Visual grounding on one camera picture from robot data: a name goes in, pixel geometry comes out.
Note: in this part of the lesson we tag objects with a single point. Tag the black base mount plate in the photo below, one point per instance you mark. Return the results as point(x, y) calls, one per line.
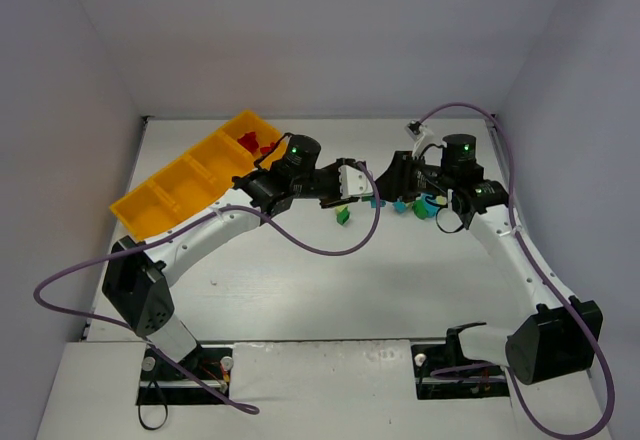
point(160, 383)
point(440, 375)

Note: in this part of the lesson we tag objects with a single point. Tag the dark green lego brick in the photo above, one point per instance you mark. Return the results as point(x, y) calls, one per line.
point(342, 217)

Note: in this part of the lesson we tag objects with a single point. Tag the yellow four-compartment sorting tray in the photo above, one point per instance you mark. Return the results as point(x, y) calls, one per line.
point(196, 179)

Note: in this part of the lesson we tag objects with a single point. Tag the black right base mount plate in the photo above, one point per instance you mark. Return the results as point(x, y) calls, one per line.
point(440, 375)

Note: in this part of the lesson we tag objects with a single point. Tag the green rounded lego piece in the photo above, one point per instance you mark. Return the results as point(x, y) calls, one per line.
point(421, 210)

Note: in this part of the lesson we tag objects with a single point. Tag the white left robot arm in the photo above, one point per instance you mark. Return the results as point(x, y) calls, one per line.
point(140, 275)

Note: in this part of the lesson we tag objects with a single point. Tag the cyan rounded lego piece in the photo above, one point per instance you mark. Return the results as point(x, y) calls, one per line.
point(429, 200)

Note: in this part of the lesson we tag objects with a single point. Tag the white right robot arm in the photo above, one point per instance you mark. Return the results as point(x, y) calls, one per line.
point(553, 331)

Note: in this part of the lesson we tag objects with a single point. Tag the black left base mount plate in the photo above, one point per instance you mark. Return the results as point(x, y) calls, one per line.
point(160, 383)

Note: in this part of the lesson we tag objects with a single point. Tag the red curved lego piece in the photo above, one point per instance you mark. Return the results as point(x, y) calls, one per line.
point(249, 142)

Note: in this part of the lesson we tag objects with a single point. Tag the cyan small lego brick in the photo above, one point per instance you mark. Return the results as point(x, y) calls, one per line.
point(400, 207)

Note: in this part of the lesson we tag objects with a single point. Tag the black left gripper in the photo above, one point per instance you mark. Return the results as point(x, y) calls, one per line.
point(329, 183)

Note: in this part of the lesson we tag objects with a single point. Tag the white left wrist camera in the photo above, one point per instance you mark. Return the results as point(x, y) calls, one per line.
point(353, 183)

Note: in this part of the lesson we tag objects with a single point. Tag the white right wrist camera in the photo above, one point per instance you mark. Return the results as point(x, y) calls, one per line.
point(422, 137)

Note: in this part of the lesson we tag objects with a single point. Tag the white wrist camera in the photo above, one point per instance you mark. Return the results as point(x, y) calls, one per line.
point(353, 183)
point(422, 137)

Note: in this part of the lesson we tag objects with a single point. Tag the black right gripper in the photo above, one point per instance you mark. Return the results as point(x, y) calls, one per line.
point(398, 180)

